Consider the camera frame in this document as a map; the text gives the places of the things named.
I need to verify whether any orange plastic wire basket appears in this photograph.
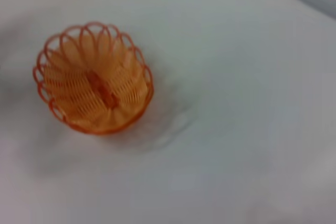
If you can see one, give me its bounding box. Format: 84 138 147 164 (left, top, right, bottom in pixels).
32 20 154 136

